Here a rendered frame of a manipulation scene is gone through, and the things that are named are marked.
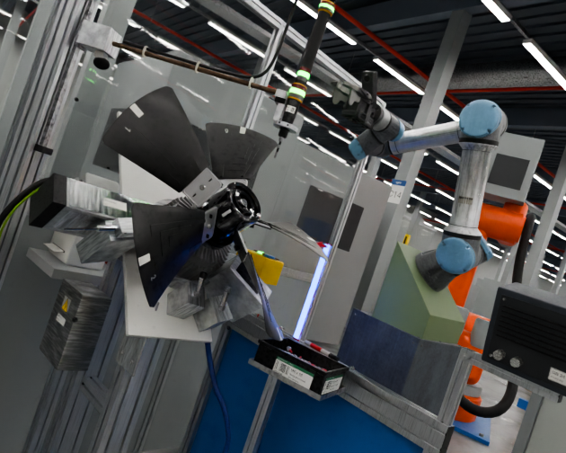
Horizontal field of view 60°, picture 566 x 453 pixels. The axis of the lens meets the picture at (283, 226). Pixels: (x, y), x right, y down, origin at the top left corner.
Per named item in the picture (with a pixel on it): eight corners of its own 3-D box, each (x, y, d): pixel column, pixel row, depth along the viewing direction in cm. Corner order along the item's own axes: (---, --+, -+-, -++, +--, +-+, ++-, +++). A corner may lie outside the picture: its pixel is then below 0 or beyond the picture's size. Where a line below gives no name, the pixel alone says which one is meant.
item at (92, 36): (71, 43, 143) (81, 15, 143) (84, 52, 150) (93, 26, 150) (102, 52, 141) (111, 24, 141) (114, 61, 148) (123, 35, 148)
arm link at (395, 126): (390, 148, 172) (410, 133, 168) (373, 137, 164) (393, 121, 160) (382, 132, 176) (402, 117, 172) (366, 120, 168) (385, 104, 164)
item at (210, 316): (198, 332, 132) (189, 308, 133) (213, 327, 137) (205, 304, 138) (218, 322, 128) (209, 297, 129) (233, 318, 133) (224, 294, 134)
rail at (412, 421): (222, 323, 184) (229, 302, 184) (230, 324, 187) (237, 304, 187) (437, 457, 121) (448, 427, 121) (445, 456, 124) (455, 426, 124)
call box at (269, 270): (229, 272, 183) (238, 245, 183) (248, 276, 191) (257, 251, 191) (256, 286, 172) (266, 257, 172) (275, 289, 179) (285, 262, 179)
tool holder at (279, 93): (263, 119, 132) (275, 85, 132) (269, 126, 139) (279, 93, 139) (295, 129, 131) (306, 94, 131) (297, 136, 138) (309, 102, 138)
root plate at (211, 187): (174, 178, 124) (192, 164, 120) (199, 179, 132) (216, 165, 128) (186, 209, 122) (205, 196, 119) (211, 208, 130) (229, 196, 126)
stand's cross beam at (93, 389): (79, 389, 146) (84, 376, 146) (92, 388, 149) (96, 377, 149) (106, 421, 133) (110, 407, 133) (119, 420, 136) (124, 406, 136)
